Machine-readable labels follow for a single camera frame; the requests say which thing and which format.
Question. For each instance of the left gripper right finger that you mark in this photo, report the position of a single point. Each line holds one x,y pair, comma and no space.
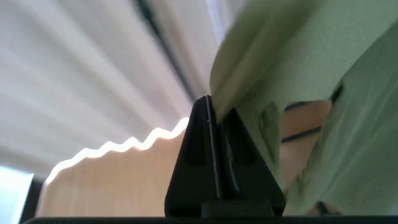
252,180

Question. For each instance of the beige curtain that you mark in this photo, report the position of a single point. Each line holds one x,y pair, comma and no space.
77,77

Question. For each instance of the window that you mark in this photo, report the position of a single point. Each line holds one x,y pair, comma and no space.
14,196

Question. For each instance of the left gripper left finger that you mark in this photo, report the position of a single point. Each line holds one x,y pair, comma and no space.
192,180

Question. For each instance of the green garment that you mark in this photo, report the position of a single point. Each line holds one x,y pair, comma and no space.
311,56

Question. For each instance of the black clothes rack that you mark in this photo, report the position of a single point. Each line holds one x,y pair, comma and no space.
168,49

